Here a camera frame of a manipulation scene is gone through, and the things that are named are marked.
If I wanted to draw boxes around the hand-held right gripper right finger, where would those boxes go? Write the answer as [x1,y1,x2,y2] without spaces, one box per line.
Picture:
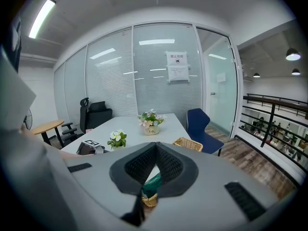
[143,142,280,231]

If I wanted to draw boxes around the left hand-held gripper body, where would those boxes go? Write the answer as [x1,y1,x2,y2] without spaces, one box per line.
[76,139,106,155]

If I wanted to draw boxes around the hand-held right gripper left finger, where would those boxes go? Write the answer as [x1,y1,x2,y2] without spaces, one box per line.
[64,142,157,227]

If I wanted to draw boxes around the wicker basket with lid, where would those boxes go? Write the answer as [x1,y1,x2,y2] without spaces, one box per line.
[141,137,204,208]

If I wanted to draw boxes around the black office chair with headrest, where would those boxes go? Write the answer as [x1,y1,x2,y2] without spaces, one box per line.
[61,97,90,149]

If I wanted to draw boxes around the small white potted flowers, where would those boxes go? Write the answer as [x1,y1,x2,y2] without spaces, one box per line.
[107,129,128,151]

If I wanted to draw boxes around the grey office table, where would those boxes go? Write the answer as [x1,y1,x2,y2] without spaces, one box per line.
[60,113,189,155]

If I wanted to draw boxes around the round wooden side table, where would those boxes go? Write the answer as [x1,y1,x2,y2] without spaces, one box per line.
[31,119,65,147]

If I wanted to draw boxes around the pink and white potted flowers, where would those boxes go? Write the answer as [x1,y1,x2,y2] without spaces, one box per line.
[138,108,167,136]

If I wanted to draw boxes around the blue chair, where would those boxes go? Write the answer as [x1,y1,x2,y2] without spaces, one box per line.
[186,108,225,157]

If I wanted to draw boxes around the black metal railing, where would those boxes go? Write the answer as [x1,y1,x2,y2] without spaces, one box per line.
[237,93,308,185]

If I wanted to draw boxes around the glass door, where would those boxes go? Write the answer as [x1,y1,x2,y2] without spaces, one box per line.
[195,27,239,140]

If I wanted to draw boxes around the white printed paper sheet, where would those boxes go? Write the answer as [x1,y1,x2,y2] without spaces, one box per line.
[167,65,191,83]

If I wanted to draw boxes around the ceiling tube light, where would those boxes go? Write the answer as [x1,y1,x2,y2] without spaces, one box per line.
[28,0,57,39]

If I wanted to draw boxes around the large black pendant lamp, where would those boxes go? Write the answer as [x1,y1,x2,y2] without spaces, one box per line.
[285,48,302,62]

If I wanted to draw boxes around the black pedestal fan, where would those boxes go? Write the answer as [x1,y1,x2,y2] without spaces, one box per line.
[23,108,33,131]

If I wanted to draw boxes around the white notice with camera icon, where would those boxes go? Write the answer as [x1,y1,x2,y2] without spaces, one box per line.
[164,50,189,67]

